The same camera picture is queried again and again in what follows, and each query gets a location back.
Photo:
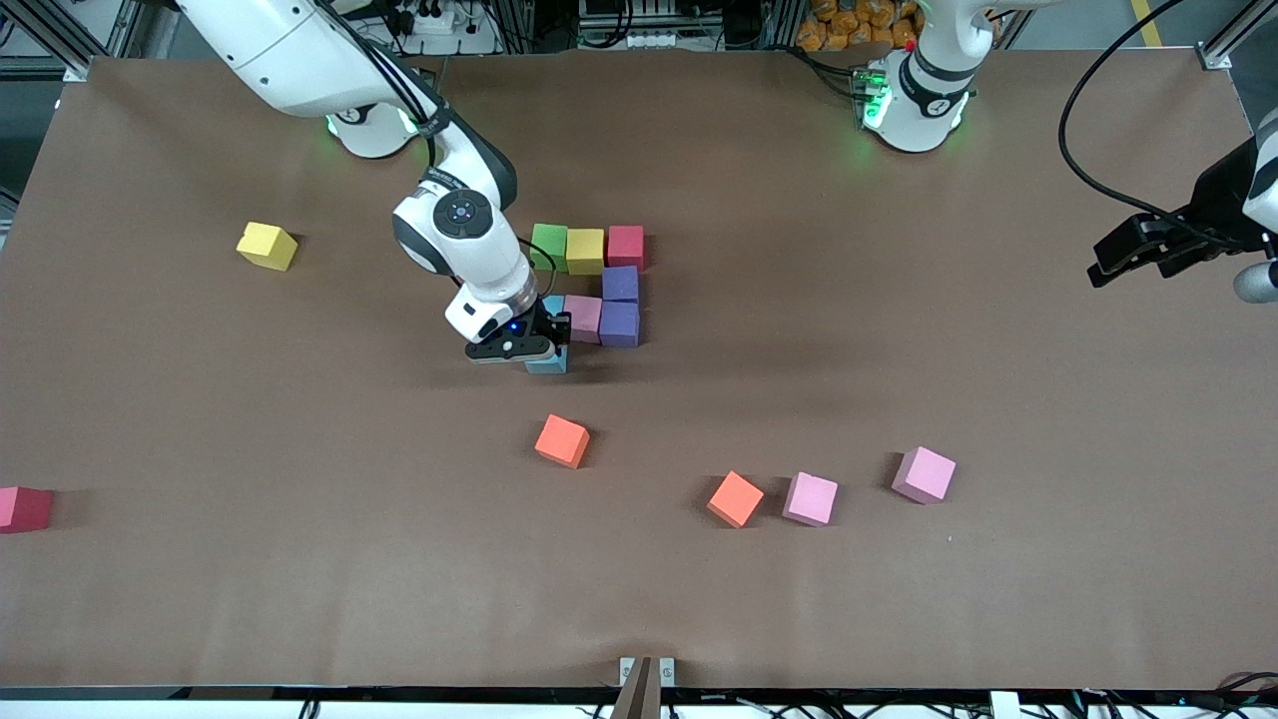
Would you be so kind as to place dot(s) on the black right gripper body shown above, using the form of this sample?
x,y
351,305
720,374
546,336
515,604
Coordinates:
x,y
548,327

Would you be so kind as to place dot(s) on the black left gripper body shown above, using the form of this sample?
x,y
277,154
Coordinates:
x,y
1214,206

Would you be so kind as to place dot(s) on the pink foam cube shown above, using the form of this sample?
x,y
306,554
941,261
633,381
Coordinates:
x,y
925,473
585,320
810,497

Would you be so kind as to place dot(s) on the blue foam cube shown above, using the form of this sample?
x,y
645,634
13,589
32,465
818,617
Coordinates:
x,y
554,303
551,365

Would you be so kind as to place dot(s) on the purple foam cube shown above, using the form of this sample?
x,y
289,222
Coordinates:
x,y
619,324
620,284

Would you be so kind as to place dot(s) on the green foam cube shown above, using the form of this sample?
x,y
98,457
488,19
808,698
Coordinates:
x,y
551,247

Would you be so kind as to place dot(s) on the yellow foam cube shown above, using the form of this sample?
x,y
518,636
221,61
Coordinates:
x,y
585,252
267,245

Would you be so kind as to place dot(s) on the red foam cube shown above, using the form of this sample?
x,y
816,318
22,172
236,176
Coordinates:
x,y
626,246
22,508

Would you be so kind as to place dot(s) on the orange foam cube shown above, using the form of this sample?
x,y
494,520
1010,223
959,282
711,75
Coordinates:
x,y
561,440
735,498

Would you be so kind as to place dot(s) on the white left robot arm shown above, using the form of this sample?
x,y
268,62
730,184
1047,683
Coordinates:
x,y
929,90

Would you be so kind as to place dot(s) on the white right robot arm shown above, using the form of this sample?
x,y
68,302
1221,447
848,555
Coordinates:
x,y
464,250

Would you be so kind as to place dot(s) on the white power strip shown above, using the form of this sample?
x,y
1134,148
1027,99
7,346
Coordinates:
x,y
444,20

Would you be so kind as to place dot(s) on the pile of orange bags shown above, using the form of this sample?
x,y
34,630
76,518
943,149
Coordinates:
x,y
849,25

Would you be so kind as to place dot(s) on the tan vertical strut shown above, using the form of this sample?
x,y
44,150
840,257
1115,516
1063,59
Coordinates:
x,y
635,694

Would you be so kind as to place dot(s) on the aluminium frame rail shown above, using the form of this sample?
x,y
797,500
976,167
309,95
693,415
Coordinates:
x,y
140,25
1243,25

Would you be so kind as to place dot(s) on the small metal table bracket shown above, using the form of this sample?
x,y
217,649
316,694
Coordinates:
x,y
626,671

